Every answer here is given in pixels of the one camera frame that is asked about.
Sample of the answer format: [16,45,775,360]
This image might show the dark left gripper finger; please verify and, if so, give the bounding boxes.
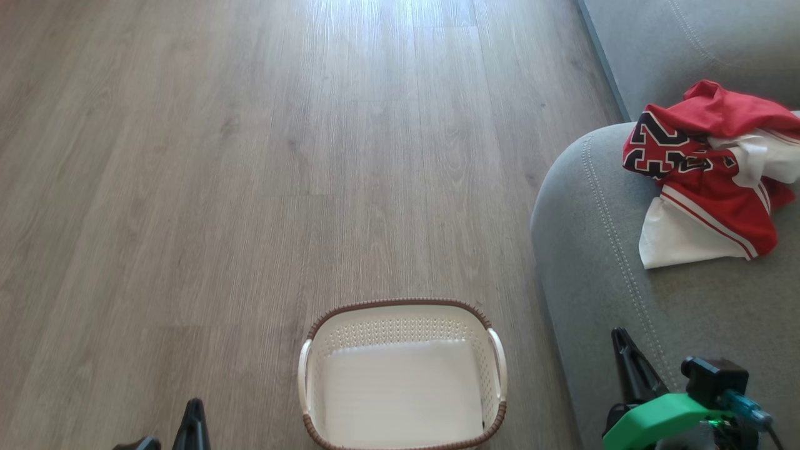
[172,398,210,450]

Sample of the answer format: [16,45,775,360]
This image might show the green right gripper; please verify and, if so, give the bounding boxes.
[603,327,732,450]

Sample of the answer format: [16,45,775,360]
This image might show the red white basketball jersey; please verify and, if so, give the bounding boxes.
[622,79,800,270]

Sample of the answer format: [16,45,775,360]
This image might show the white woven laundry basket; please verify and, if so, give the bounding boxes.
[298,298,508,450]

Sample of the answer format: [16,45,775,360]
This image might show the grey sofa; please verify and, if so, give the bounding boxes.
[530,112,800,450]

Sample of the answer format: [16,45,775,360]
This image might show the grey fabric sofa section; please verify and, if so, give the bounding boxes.
[576,0,800,123]

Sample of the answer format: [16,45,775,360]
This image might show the teal right cable plug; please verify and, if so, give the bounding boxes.
[719,389,776,433]

